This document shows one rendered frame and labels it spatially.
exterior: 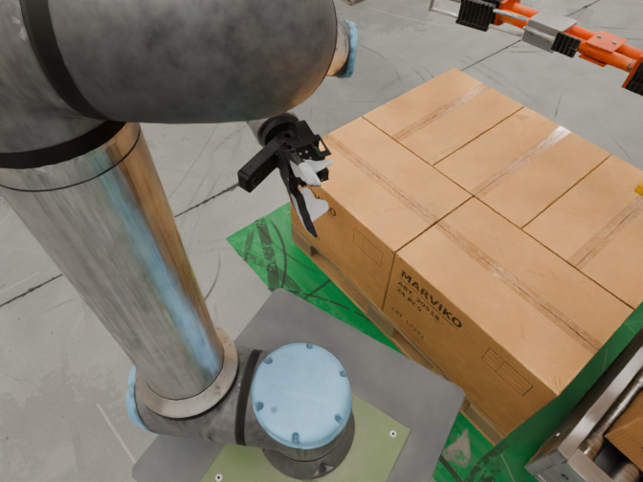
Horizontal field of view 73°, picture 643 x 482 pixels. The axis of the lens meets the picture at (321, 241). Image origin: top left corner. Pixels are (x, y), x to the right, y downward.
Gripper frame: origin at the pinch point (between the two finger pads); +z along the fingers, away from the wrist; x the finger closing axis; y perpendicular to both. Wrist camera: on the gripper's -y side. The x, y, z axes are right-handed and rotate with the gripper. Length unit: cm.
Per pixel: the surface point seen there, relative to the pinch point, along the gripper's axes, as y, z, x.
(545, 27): 54, -14, -13
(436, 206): 62, -26, 63
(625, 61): 59, 1, -14
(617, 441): 55, 57, 50
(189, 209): -16, -108, 126
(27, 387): -97, -46, 119
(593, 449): 50, 56, 53
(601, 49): 57, -3, -14
